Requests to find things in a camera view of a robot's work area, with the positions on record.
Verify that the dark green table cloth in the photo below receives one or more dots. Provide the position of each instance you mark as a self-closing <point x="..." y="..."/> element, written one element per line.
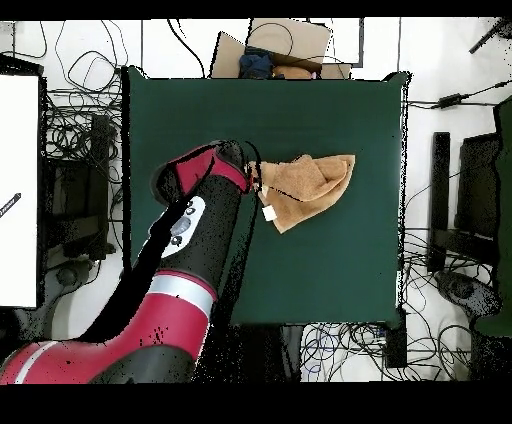
<point x="340" y="260"/>

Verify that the orange terry towel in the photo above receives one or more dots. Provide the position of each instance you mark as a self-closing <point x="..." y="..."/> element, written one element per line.
<point x="308" y="188"/>

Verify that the dark blue cloth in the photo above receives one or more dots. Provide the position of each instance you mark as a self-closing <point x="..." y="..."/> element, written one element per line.
<point x="256" y="64"/>

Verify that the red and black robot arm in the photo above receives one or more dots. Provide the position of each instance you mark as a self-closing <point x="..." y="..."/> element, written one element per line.
<point x="180" y="304"/>

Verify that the brown cardboard box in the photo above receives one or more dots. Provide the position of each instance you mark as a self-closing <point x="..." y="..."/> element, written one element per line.
<point x="292" y="38"/>

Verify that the white board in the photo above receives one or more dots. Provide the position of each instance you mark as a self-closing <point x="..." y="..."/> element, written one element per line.
<point x="18" y="192"/>

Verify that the black power adapter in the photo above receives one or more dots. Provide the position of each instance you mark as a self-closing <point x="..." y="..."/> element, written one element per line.
<point x="450" y="100"/>

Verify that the orange cloth in box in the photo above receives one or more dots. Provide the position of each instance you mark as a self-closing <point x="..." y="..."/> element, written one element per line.
<point x="292" y="72"/>

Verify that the black equipment rack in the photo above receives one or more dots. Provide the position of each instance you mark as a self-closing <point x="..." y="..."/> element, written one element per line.
<point x="76" y="200"/>

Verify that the black upright stand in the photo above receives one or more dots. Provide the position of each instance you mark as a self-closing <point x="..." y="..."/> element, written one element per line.
<point x="292" y="348"/>

